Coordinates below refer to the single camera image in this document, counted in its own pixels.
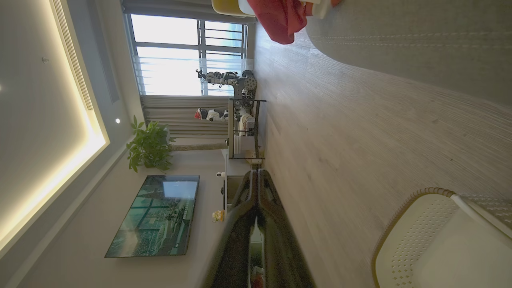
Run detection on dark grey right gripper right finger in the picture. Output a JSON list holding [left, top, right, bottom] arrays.
[[258, 170, 316, 288]]

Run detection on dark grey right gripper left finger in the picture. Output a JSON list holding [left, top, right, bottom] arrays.
[[204, 170, 259, 288]]

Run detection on red garment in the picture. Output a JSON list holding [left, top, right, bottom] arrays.
[[247, 0, 308, 45]]

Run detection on cream woven laundry basket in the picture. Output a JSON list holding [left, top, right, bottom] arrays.
[[371, 187, 512, 288]]

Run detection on flat screen television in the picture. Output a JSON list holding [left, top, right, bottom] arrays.
[[105, 175, 200, 258]]

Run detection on white plastic container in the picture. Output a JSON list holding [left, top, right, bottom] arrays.
[[233, 136, 256, 154]]

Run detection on white humanoid robot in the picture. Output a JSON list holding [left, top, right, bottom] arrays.
[[195, 107, 229, 122]]

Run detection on green potted plant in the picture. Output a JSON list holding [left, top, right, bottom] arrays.
[[126, 115, 229, 173]]

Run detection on grey curtain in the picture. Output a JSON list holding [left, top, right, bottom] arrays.
[[140, 95, 230, 138], [122, 0, 256, 22]]

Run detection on wheeled black robot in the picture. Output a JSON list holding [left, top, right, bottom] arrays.
[[196, 69, 258, 120]]

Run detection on white sheer curtain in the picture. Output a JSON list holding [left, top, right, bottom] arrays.
[[134, 56, 254, 96]]

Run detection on window with dark railing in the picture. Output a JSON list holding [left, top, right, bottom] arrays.
[[124, 14, 254, 96]]

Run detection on yellow sofa backrest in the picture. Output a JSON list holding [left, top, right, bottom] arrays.
[[211, 0, 245, 17]]

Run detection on white garment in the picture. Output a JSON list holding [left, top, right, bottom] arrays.
[[300, 0, 332, 19]]

